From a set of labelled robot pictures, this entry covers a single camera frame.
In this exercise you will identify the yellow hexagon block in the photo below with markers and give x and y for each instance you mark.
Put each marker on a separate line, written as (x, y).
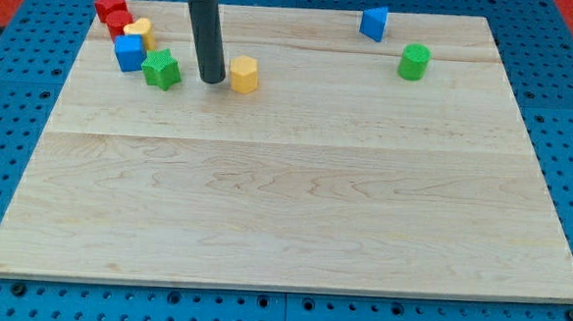
(244, 74)

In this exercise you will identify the light wooden board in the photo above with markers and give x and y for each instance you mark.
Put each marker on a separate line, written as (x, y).
(335, 176)

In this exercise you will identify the green star block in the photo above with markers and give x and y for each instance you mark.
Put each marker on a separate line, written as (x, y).
(161, 69)

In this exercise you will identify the blue triangle block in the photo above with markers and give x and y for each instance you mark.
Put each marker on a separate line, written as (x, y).
(373, 23)

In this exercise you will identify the green cylinder block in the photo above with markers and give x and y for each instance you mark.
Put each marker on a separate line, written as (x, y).
(414, 61)

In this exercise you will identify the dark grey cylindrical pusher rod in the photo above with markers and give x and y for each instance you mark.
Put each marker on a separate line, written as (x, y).
(207, 38)

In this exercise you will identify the blue cube block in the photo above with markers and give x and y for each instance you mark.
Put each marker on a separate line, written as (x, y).
(130, 52)

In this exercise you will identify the yellow heart block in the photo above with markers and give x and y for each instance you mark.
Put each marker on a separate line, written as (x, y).
(145, 29)

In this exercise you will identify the red cylinder block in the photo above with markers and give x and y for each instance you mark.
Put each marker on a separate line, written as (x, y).
(116, 22)

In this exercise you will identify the red pentagon block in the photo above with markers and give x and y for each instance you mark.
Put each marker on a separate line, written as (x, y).
(105, 7)

